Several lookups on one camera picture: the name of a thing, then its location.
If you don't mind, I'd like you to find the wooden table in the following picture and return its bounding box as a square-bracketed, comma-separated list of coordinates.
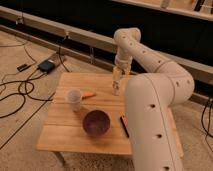
[35, 72, 185, 168]

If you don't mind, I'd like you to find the translucent plastic cup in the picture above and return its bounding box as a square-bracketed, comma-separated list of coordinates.
[66, 89, 82, 111]

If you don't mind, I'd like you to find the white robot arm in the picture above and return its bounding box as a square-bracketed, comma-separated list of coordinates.
[114, 28, 195, 171]

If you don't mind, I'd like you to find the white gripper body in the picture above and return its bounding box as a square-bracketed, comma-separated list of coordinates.
[115, 56, 132, 74]

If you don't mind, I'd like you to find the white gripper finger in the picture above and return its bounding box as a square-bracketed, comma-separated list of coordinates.
[113, 66, 125, 82]

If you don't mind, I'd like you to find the dark red bowl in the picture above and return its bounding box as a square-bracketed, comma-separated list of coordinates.
[82, 110, 110, 137]

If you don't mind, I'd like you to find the orange carrot toy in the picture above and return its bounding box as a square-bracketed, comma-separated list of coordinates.
[82, 92, 96, 99]

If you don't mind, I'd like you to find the clear plastic bottle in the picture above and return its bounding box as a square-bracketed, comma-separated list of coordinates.
[112, 80, 121, 96]

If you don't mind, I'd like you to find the small black device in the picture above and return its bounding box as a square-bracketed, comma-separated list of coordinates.
[17, 64, 30, 72]

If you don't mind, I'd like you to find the black floor cable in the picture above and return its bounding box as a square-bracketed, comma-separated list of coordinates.
[0, 39, 71, 120]

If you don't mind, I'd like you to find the black power adapter box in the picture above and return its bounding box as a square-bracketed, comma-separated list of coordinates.
[38, 60, 55, 73]

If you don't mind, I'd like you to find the black cable at right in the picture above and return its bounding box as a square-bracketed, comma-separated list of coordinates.
[200, 96, 213, 148]

